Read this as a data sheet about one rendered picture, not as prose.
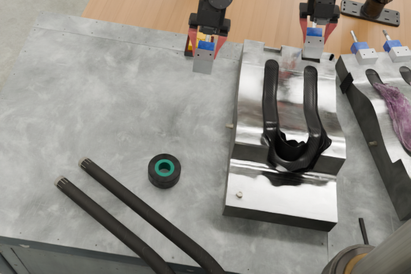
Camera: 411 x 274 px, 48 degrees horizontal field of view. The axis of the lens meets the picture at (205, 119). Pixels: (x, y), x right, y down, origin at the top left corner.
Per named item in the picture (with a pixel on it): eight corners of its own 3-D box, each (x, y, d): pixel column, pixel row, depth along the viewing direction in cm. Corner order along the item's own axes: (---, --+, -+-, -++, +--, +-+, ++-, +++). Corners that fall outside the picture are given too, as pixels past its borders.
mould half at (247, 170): (239, 60, 138) (247, 27, 127) (324, 73, 139) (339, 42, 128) (221, 214, 110) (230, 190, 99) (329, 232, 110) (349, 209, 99)
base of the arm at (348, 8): (410, 9, 147) (409, -5, 151) (348, -4, 148) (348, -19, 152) (399, 27, 154) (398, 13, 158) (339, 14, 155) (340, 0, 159)
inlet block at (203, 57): (199, 34, 127) (200, 20, 122) (216, 37, 127) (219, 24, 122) (191, 71, 120) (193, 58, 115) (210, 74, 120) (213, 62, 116)
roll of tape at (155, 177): (181, 187, 113) (183, 180, 110) (149, 190, 112) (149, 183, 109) (178, 158, 117) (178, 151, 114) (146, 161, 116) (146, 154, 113)
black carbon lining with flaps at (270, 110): (262, 62, 129) (270, 38, 121) (318, 72, 129) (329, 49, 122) (254, 171, 109) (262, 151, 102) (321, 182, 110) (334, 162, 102)
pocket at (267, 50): (261, 51, 134) (263, 41, 131) (279, 54, 134) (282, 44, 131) (260, 62, 131) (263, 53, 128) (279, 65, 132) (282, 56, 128)
